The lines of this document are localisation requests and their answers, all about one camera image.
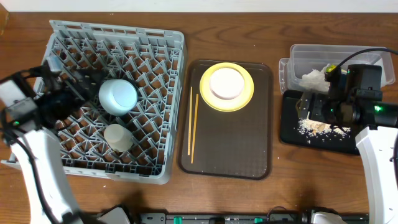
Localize black waste tray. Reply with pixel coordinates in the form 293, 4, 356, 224
279, 90, 359, 155

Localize small white cup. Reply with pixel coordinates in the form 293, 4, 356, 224
104, 124, 133, 152

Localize light blue bowl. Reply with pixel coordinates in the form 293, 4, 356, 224
98, 79, 138, 116

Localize left black cable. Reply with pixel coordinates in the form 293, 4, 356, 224
0, 67, 63, 224

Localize dark brown serving tray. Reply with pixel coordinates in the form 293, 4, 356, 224
177, 60, 273, 180

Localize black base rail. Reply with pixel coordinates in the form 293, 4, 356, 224
96, 205, 369, 224

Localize rice food scraps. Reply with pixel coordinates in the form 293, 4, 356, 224
297, 118, 351, 143

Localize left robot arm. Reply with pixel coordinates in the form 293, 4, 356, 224
1, 56, 106, 223

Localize clear plastic bin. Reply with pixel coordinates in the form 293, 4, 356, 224
279, 44, 396, 93

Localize yellow round plate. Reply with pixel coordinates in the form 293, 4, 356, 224
199, 62, 254, 112

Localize green snack wrapper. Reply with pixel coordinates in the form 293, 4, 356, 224
325, 64, 347, 75

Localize grey plastic dishwasher rack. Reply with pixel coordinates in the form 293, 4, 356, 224
1, 19, 188, 185

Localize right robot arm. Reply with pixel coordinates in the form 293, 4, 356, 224
296, 64, 397, 223

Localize right wooden chopstick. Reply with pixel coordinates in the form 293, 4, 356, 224
191, 94, 199, 164

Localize white tissue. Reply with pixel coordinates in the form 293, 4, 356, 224
299, 70, 330, 92

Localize white bowl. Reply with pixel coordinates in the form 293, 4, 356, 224
209, 68, 244, 100

